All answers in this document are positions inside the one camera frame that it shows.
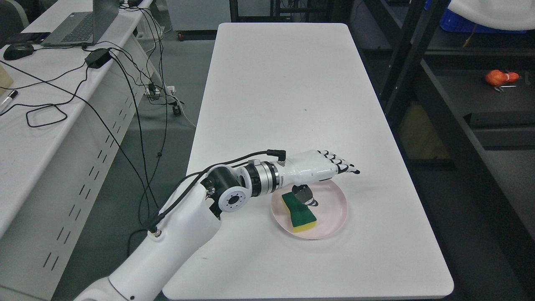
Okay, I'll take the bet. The orange mesh bag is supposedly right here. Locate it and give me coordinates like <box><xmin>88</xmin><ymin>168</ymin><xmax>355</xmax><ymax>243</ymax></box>
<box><xmin>484</xmin><ymin>70</ymin><xmax>520</xmax><ymax>87</ymax></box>

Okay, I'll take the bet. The white side desk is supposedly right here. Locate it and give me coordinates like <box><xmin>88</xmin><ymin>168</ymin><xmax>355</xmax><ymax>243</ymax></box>
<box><xmin>0</xmin><ymin>10</ymin><xmax>155</xmax><ymax>301</ymax></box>

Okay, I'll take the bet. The black computer mouse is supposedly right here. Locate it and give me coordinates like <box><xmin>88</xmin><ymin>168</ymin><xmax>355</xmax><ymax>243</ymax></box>
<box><xmin>3</xmin><ymin>43</ymin><xmax>35</xmax><ymax>61</ymax></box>

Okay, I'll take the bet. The green yellow sponge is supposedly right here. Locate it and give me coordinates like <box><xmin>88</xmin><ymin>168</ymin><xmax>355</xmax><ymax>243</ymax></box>
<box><xmin>281</xmin><ymin>192</ymin><xmax>317</xmax><ymax>233</ymax></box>

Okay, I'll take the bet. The black metal rack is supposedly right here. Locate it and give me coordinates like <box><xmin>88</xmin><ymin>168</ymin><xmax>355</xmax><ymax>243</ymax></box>
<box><xmin>364</xmin><ymin>0</ymin><xmax>535</xmax><ymax>255</ymax></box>

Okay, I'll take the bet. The black looped cable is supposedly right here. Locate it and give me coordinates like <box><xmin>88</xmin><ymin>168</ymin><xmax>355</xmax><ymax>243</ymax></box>
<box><xmin>0</xmin><ymin>61</ymin><xmax>145</xmax><ymax>176</ymax></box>

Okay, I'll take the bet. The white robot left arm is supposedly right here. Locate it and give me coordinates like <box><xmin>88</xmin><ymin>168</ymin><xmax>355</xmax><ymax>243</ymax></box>
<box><xmin>76</xmin><ymin>166</ymin><xmax>221</xmax><ymax>301</ymax></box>

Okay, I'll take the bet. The grey laptop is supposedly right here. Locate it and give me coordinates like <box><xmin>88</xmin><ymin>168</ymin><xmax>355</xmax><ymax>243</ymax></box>
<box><xmin>41</xmin><ymin>0</ymin><xmax>119</xmax><ymax>46</ymax></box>

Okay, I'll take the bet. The white power strip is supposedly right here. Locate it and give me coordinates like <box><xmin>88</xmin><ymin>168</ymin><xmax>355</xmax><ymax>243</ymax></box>
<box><xmin>145</xmin><ymin>84</ymin><xmax>176</xmax><ymax>100</ymax></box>

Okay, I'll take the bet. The black power adapter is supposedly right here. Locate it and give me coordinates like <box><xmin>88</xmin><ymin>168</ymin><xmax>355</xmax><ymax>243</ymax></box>
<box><xmin>84</xmin><ymin>48</ymin><xmax>112</xmax><ymax>69</ymax></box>

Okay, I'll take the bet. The white robotic left hand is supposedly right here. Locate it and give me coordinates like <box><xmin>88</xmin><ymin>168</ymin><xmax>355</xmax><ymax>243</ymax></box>
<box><xmin>275</xmin><ymin>149</ymin><xmax>360</xmax><ymax>187</ymax></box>

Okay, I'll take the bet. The black smartphone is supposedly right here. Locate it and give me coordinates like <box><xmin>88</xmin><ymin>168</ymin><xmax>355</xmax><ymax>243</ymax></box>
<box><xmin>5</xmin><ymin>32</ymin><xmax>51</xmax><ymax>45</ymax></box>

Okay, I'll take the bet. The black marker pen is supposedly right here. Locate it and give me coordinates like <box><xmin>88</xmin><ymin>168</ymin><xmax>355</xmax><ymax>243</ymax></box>
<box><xmin>0</xmin><ymin>90</ymin><xmax>18</xmax><ymax>111</ymax></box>

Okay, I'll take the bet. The pink round plate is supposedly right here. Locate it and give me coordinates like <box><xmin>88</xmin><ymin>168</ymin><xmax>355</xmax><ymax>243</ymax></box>
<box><xmin>271</xmin><ymin>180</ymin><xmax>348</xmax><ymax>240</ymax></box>

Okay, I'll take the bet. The white folding table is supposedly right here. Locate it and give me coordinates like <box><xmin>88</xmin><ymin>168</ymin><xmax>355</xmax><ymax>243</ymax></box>
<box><xmin>165</xmin><ymin>23</ymin><xmax>453</xmax><ymax>300</ymax></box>

